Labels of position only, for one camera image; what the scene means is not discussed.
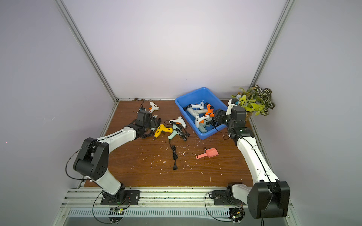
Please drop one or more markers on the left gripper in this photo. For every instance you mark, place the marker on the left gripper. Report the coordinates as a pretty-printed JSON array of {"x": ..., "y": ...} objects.
[{"x": 153, "y": 121}]

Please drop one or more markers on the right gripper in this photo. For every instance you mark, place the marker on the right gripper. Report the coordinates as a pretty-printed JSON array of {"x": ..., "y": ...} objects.
[{"x": 219, "y": 117}]

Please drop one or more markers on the white glue gun orange trigger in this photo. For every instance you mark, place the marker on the white glue gun orange trigger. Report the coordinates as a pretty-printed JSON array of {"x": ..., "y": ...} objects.
[{"x": 199, "y": 120}]

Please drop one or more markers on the large white glue gun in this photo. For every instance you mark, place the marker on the large white glue gun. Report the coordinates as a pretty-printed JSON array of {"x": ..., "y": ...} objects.
[{"x": 196, "y": 112}]

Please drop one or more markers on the large mint green glue gun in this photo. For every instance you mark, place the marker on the large mint green glue gun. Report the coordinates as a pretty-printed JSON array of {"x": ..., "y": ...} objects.
[{"x": 202, "y": 128}]

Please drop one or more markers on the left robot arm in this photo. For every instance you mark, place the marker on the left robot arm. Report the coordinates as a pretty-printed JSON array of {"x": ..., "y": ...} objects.
[{"x": 93, "y": 156}]

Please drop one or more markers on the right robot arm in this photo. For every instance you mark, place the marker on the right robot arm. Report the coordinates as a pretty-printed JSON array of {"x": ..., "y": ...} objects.
[{"x": 268, "y": 197}]

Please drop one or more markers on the yellow glue gun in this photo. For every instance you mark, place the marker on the yellow glue gun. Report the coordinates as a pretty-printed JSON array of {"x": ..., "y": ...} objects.
[{"x": 162, "y": 128}]

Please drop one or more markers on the small white glue gun far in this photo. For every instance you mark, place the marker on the small white glue gun far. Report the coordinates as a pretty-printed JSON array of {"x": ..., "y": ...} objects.
[{"x": 153, "y": 107}]

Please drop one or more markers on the small mint glue gun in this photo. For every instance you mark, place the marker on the small mint glue gun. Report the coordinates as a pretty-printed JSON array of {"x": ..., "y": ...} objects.
[{"x": 176, "y": 131}]

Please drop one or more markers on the blue plastic storage box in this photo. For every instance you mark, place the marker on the blue plastic storage box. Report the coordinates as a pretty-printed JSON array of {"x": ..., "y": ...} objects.
[{"x": 195, "y": 97}]

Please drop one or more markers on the pink plastic scoop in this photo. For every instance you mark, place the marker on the pink plastic scoop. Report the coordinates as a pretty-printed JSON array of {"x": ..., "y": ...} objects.
[{"x": 212, "y": 152}]

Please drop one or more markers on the potted green plant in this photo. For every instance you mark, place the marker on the potted green plant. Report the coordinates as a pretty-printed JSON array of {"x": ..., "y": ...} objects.
[{"x": 255, "y": 100}]

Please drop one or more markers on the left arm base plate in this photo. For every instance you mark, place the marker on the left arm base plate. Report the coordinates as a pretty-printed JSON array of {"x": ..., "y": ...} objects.
[{"x": 123, "y": 197}]

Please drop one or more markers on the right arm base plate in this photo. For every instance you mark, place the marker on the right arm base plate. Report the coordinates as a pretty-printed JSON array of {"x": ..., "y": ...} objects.
[{"x": 223, "y": 197}]

